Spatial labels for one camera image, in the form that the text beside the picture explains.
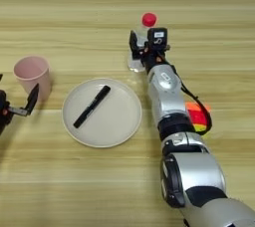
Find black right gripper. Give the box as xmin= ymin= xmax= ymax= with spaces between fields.
xmin=128 ymin=30 xmax=173 ymax=73

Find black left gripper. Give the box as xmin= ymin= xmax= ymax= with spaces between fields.
xmin=0 ymin=73 xmax=40 ymax=135

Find pink plastic cup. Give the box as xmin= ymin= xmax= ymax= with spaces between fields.
xmin=13 ymin=55 xmax=53 ymax=104

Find clear bottle with red cap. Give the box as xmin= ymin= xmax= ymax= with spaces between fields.
xmin=127 ymin=12 xmax=157 ymax=74

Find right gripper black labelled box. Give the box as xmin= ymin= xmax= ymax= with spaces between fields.
xmin=146 ymin=27 xmax=169 ymax=53

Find black marker pen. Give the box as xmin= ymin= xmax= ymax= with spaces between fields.
xmin=73 ymin=85 xmax=112 ymax=129

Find beige round plate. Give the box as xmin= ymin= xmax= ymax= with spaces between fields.
xmin=62 ymin=77 xmax=143 ymax=149

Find multicoloured puzzle cube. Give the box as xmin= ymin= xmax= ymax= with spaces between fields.
xmin=184 ymin=101 xmax=212 ymax=134

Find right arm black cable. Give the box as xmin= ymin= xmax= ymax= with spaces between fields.
xmin=170 ymin=65 xmax=213 ymax=136

